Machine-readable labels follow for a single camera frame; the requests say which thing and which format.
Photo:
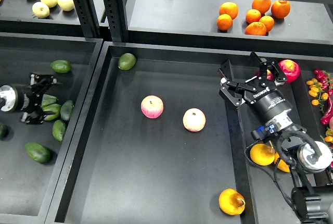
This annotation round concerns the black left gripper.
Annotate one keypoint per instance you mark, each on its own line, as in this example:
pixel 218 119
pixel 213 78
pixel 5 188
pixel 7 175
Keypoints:
pixel 27 98

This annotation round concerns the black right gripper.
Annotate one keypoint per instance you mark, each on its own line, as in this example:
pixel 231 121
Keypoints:
pixel 264 99

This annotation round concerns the dark green avocado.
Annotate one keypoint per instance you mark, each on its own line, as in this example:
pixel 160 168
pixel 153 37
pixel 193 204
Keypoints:
pixel 38 152

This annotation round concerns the yellow pear brown spot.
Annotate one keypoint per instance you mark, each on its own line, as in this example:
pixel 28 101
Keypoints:
pixel 231 202

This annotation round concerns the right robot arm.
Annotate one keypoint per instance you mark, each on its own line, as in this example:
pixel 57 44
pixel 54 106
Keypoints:
pixel 302 154

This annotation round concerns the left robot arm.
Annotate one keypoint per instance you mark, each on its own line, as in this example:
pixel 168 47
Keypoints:
pixel 27 98

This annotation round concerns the green avocado pile top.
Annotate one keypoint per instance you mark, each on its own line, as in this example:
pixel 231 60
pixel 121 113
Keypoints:
pixel 48 100

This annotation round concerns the green avocado pile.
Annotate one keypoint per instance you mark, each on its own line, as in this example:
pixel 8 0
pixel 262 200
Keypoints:
pixel 48 100
pixel 59 130
pixel 52 111

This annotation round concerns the green avocado pile middle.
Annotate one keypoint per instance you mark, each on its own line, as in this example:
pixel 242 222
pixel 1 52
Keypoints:
pixel 52 111

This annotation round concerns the dark avocado pile right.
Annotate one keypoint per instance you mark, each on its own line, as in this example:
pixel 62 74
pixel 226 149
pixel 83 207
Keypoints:
pixel 66 110

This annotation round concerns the green avocado pile bottom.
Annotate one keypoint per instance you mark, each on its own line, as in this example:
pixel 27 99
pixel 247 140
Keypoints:
pixel 59 130

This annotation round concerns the green avocado upper left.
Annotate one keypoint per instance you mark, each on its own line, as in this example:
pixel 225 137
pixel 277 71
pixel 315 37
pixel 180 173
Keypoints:
pixel 61 66

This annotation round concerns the dark avocado left edge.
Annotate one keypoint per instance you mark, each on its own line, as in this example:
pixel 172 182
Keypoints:
pixel 3 130

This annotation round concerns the yellow pear left of row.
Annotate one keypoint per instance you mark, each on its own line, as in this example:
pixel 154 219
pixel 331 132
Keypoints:
pixel 262 154

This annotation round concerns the yellow pear of row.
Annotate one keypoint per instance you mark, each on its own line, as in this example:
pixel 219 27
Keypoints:
pixel 281 164
pixel 262 154

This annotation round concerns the yellow pear middle of row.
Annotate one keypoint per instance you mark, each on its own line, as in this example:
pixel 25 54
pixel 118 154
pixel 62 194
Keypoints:
pixel 281 164

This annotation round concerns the green avocado in centre tray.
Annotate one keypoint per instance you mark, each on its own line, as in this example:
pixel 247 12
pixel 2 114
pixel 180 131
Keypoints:
pixel 126 61

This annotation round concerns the dark red apple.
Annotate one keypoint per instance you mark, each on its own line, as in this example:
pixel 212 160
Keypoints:
pixel 269 75

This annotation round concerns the bright red apple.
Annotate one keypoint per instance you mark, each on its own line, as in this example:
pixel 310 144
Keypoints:
pixel 291 69

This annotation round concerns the orange front bottom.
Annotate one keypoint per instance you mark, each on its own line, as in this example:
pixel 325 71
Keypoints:
pixel 256 28

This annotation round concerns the orange lower right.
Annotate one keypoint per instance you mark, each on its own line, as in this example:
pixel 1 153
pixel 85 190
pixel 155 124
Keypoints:
pixel 268 21

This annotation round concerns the orange far left bottom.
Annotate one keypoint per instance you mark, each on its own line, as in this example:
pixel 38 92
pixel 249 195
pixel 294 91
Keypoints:
pixel 224 22

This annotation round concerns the small orange centre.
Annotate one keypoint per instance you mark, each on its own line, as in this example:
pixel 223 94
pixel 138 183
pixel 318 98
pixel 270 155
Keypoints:
pixel 253 15

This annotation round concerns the pale pink apple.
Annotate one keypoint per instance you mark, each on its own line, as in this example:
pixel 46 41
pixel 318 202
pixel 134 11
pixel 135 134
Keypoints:
pixel 194 120

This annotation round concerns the orange far left top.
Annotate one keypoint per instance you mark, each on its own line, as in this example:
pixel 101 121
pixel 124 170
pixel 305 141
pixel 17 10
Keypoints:
pixel 230 9

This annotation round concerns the cherry tomato bunch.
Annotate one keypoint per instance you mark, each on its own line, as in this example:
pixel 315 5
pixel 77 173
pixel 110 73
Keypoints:
pixel 320 87

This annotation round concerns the orange top centre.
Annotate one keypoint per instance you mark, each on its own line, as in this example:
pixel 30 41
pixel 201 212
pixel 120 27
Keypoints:
pixel 261 5

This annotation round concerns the orange top right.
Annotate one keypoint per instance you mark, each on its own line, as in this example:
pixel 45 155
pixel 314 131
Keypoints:
pixel 280 9

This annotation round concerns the red chili pepper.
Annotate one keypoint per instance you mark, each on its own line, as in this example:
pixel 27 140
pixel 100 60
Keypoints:
pixel 325 119

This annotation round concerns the pale yellow apple front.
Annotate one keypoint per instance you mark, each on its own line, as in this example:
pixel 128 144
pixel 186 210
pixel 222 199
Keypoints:
pixel 40 10

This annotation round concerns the pink red apple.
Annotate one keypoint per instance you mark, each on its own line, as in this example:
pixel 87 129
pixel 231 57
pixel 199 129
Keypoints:
pixel 152 106

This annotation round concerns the pale yellow apple right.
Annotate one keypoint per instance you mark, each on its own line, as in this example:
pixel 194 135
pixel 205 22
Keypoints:
pixel 66 5

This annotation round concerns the black tray divider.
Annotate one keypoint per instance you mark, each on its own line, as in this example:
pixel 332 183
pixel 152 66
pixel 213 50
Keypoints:
pixel 241 166

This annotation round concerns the black centre tray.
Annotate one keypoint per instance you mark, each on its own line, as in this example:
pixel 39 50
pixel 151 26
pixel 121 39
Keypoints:
pixel 127 168

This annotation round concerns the black shelf upright posts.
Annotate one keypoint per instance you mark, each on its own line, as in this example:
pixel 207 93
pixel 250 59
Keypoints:
pixel 105 19

